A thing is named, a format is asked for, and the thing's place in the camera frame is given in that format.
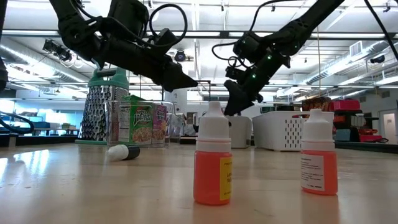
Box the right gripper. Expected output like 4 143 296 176
223 52 292 117

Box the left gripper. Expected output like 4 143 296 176
92 36 199 93

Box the magenta Raisin Bran cereal box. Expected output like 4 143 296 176
152 104 169 144

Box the green Apple Jacks cereal box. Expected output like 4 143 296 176
118 95 155 146

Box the patterned smoked paprika tin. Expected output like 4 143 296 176
302 96 331 112

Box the teal handled metal cheese grater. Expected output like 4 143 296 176
75 67 130 146

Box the dark dropper bottle white cap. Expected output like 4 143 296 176
105 143 141 162

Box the orange dropper bottle white label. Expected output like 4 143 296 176
300 108 338 196

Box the white cylindrical tank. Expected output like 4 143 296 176
164 88 188 113

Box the white round bin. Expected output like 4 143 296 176
226 115 252 149

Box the white perforated plastic basket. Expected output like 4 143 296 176
252 111 335 152

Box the orange dropper bottle yellow label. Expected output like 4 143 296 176
193 100 233 206

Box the red toolbox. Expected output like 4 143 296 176
328 99 361 113

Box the orange red device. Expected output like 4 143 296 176
358 128 384 143

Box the white door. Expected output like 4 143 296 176
379 109 397 144

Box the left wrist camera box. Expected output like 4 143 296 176
152 27 178 49

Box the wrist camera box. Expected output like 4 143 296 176
152 27 178 49
233 30 265 63

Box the black horizontal frame bar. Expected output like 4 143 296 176
0 29 398 40

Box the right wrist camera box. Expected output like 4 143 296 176
233 30 265 63

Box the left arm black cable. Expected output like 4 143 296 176
148 3 188 48

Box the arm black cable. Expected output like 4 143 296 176
148 3 188 48
248 0 301 34

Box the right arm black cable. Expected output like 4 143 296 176
248 0 301 34

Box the black ceiling camera cluster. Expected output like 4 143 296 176
42 39 73 62

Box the black curved hose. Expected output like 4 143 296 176
0 111 35 135

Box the thin black cable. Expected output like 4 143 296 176
363 0 398 60

